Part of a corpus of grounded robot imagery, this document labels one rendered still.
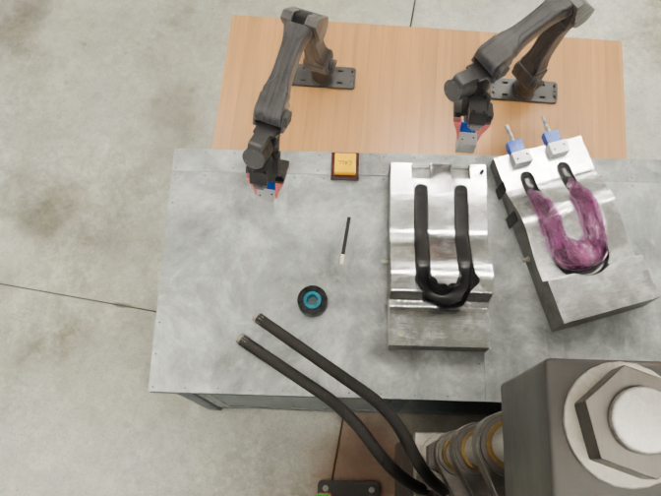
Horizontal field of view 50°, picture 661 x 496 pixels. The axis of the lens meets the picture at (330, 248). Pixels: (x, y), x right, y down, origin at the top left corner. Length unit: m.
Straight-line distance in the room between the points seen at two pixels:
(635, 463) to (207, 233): 1.53
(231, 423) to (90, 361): 0.59
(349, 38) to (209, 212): 0.69
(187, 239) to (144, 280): 0.87
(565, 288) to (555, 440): 1.23
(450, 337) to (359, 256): 0.33
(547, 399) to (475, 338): 1.18
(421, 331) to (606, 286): 0.48
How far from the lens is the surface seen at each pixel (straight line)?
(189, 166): 2.11
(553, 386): 0.71
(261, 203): 1.88
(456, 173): 2.02
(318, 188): 2.04
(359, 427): 1.79
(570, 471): 0.71
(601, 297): 1.95
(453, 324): 1.89
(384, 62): 2.24
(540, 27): 1.85
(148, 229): 2.95
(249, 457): 2.71
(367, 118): 2.14
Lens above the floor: 2.69
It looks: 72 degrees down
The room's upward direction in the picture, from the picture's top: 2 degrees counter-clockwise
